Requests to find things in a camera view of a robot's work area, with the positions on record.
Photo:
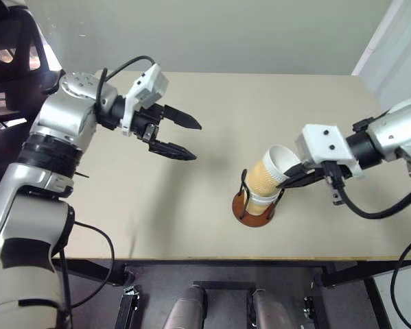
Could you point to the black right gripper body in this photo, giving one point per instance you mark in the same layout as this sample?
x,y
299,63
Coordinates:
x,y
315,170

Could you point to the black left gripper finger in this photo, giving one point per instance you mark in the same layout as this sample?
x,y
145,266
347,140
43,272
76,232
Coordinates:
x,y
171,150
181,118

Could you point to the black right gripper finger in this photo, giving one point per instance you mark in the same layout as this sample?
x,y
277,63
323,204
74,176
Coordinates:
x,y
296,170
304,180

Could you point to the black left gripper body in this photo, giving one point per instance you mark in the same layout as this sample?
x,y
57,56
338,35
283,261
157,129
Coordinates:
x,y
147,121

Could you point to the tan ribbed paper cup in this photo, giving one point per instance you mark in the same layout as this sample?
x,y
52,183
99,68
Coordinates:
x,y
264,196
260,208
263,174

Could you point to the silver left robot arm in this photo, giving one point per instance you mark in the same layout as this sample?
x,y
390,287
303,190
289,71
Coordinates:
x,y
64,113

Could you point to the grey rounded shape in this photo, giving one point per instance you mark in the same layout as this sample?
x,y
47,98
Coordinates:
x,y
186,308
272,310

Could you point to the black office chair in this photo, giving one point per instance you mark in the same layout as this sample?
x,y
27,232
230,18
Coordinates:
x,y
23,44

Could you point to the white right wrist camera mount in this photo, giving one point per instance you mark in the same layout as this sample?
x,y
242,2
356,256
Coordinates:
x,y
322,140

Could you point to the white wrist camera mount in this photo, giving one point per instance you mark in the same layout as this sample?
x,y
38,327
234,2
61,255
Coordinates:
x,y
150,85
322,140

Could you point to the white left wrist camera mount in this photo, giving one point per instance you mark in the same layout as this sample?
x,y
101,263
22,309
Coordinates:
x,y
150,85

